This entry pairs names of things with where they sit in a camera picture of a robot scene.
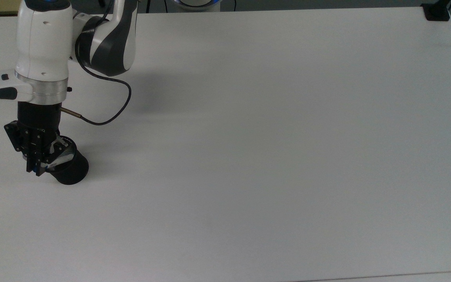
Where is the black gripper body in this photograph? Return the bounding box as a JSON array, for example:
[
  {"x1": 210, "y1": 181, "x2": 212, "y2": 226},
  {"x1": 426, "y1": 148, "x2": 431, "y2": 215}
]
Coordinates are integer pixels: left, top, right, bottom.
[{"x1": 4, "y1": 101, "x2": 72, "y2": 161}]

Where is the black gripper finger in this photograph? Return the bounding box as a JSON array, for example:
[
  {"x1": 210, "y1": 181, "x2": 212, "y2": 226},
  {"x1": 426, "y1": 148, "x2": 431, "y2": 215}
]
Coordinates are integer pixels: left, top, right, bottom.
[
  {"x1": 37, "y1": 152, "x2": 49, "y2": 177},
  {"x1": 25, "y1": 151, "x2": 37, "y2": 174}
]

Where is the blue and white marker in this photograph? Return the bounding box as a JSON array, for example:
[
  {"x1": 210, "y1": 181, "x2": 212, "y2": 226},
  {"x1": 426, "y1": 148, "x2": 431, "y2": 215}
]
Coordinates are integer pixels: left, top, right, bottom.
[{"x1": 30, "y1": 151, "x2": 73, "y2": 175}]

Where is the black mesh pen cup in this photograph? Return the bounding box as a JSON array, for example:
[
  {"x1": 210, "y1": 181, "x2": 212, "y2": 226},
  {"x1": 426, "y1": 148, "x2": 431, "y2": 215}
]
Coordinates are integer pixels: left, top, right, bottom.
[{"x1": 42, "y1": 135, "x2": 90, "y2": 186}]

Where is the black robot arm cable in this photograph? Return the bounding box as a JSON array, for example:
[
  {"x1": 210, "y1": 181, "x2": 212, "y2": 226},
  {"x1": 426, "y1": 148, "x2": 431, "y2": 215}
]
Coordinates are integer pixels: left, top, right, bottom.
[{"x1": 60, "y1": 39, "x2": 132, "y2": 126}]

